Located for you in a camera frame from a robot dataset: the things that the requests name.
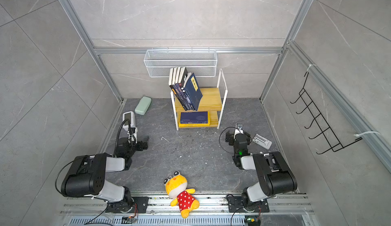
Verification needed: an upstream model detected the yellow frog plush toy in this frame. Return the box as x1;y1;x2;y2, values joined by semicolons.
164;171;200;218

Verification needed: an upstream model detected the black upright book on shelf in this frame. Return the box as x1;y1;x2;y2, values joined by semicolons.
169;68;184;107

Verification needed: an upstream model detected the white metal phone stand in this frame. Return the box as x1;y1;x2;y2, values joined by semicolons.
253;134;272;150

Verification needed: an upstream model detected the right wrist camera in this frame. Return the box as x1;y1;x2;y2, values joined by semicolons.
235;123;244;135

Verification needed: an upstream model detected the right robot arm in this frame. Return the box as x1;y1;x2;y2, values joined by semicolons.
225;128;297;212

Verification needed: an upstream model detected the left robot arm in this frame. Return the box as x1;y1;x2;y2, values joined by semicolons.
55;118;149;213

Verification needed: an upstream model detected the white wooden two-tier shelf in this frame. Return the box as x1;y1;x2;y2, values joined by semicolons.
170;68;229;131

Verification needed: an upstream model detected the white wire mesh basket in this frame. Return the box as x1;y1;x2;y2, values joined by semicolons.
144;49;218;78

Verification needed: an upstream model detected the yellow cartoon book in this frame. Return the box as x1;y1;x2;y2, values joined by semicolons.
177;112;211;128

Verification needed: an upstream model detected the black wire hook rack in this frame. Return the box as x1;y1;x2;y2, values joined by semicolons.
290;72;363;155

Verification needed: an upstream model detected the blue book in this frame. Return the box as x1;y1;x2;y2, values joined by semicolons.
183;73;203;111

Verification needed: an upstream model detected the mint green case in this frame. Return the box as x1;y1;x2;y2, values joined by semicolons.
134;96;152;116

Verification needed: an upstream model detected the white digital clock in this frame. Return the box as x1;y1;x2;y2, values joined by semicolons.
122;111;136;131

